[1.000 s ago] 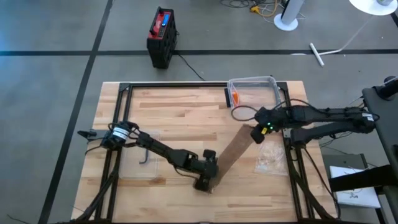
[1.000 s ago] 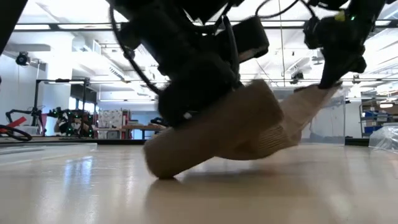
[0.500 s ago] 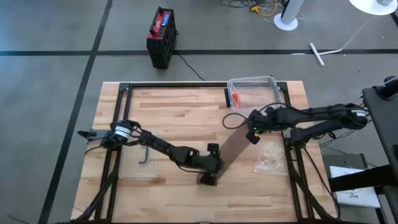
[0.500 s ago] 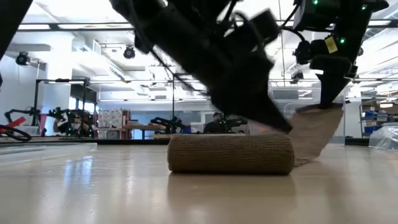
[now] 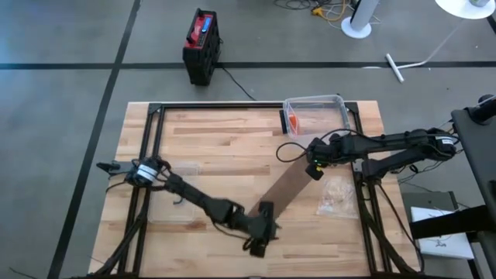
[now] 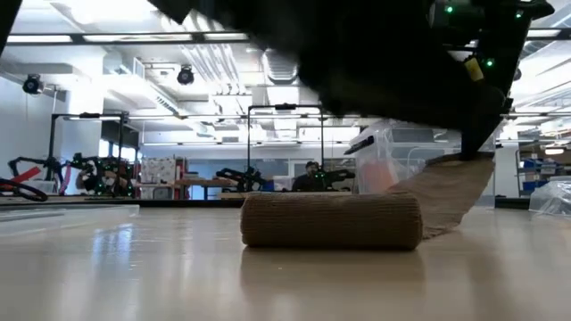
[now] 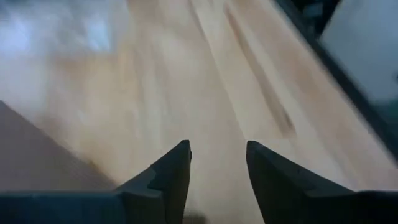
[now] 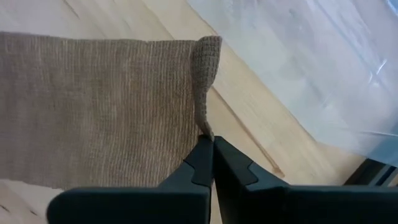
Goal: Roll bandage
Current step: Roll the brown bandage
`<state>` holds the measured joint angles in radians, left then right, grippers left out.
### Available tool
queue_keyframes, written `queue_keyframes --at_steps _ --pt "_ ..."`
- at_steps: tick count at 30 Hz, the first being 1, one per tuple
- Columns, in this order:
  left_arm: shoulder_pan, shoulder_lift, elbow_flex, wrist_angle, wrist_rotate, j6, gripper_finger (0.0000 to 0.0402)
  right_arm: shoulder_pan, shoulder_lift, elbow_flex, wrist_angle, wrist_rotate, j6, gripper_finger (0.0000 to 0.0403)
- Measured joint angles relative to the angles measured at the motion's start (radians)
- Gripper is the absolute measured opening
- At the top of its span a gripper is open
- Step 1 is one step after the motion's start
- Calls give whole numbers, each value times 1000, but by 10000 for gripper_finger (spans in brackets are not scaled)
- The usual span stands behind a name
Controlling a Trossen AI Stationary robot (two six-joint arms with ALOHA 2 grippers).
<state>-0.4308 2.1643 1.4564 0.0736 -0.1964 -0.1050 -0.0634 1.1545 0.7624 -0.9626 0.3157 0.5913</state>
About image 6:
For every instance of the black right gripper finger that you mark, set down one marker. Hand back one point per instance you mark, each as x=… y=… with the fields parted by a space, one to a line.
x=477 y=138

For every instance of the clear plastic bin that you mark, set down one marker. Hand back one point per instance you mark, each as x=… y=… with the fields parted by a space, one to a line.
x=441 y=142

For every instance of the clear plastic bag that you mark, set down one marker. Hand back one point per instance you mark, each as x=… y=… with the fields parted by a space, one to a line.
x=379 y=151
x=551 y=198

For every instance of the orange elastic bandage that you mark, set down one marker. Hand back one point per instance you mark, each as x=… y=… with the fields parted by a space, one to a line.
x=377 y=176

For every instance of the brown cloth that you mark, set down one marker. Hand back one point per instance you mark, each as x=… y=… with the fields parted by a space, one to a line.
x=330 y=220

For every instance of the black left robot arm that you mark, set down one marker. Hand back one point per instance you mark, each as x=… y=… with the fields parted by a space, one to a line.
x=214 y=13

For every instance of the black background robot arm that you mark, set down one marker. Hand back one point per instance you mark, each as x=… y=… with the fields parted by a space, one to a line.
x=243 y=178
x=339 y=175
x=102 y=171
x=49 y=162

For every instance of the small yellow tag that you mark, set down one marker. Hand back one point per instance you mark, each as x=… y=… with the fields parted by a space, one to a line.
x=474 y=69

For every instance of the metal shelf with boxes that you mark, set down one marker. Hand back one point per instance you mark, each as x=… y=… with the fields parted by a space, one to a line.
x=542 y=171

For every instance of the person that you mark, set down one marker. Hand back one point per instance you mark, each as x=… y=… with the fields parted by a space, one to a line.
x=308 y=178

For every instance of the wooden workbench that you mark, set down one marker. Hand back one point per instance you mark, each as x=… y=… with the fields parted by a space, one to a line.
x=205 y=183

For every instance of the white patterned board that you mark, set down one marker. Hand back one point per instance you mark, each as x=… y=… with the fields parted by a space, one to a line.
x=158 y=169

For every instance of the pink flat board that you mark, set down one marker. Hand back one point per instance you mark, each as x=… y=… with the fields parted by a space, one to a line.
x=67 y=178

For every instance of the white box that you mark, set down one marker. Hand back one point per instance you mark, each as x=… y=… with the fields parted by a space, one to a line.
x=42 y=186

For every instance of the red flat strip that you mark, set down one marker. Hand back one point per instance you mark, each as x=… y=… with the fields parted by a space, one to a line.
x=27 y=175

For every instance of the black ceiling-mounted camera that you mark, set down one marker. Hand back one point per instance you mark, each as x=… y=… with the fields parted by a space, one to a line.
x=32 y=84
x=185 y=75
x=518 y=74

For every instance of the silver spiral air duct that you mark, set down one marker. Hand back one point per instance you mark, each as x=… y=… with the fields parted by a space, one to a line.
x=278 y=67

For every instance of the black workstation frame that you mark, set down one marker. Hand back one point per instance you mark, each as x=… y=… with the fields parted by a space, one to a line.
x=248 y=134
x=121 y=142

